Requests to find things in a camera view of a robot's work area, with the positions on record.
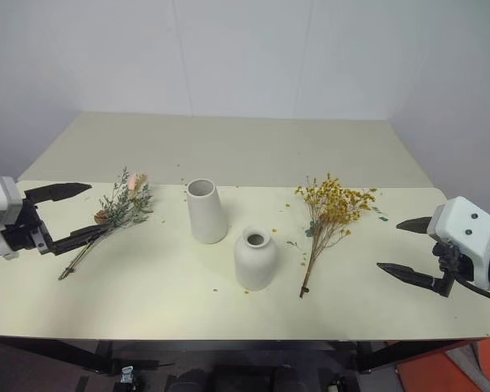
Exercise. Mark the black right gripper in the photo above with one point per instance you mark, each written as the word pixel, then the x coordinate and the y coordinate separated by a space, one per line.
pixel 453 259

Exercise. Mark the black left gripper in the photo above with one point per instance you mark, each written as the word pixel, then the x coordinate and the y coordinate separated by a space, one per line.
pixel 22 234

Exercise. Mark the tall tapered white vase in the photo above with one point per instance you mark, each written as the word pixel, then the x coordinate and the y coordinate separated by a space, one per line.
pixel 206 214

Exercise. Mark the round white bottle vase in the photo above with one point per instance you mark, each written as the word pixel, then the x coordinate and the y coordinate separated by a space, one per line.
pixel 256 261

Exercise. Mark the green dried bouquet pink flower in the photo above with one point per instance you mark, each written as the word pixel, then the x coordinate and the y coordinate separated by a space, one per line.
pixel 124 206

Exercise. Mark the yellow dried flower bouquet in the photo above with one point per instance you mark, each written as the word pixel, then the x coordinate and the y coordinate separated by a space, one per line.
pixel 335 204

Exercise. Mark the orange floor object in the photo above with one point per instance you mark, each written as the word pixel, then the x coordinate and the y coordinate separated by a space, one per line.
pixel 453 369

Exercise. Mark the small silver metal fitting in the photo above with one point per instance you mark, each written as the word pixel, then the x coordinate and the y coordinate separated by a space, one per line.
pixel 127 373

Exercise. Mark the dark rounded shape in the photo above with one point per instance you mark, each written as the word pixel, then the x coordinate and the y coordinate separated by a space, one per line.
pixel 188 381

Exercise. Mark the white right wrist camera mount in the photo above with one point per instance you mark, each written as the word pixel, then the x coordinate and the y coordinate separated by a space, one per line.
pixel 465 226

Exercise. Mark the black table frame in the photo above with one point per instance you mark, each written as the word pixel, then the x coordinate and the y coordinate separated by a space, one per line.
pixel 228 347

